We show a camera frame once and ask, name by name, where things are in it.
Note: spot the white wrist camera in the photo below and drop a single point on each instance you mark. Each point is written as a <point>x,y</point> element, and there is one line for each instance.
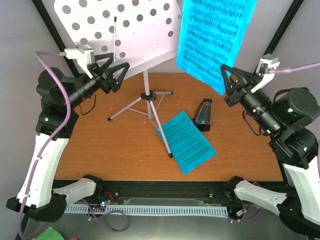
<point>84,56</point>
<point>266,65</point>

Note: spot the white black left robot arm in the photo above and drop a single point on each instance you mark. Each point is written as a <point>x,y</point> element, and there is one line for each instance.
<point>60,95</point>

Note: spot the green paper sheet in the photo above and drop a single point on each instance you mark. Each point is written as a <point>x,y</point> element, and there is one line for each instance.
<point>49,234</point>

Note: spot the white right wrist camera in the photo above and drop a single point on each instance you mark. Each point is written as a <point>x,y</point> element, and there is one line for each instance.
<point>266,65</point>

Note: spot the white tripod music stand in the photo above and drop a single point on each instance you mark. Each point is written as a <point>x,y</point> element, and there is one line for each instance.
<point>143,33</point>

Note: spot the black right frame post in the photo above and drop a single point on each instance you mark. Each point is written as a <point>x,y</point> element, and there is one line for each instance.
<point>283,26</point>

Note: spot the blue sheet music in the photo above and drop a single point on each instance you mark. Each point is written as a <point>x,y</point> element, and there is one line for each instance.
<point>189,146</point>
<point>211,35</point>

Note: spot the light blue cable duct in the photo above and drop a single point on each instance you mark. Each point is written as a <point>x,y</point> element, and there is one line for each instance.
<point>162,211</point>

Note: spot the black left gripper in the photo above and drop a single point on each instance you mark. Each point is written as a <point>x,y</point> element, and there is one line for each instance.
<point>110,83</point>

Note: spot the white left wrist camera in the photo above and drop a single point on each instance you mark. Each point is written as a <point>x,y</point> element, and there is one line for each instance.
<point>84,56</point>

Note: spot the black aluminium frame post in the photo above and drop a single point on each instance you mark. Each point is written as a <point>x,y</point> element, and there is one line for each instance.
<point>47,20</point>

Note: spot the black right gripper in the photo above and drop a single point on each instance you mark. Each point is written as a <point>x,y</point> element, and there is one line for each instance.
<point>249,81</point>

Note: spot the black metronome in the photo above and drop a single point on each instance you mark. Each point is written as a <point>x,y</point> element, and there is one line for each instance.
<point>203,115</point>

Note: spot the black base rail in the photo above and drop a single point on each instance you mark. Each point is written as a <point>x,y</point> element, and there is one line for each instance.
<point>210,192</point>

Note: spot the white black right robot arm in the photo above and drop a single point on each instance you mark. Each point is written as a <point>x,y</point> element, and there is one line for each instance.
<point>284,119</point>

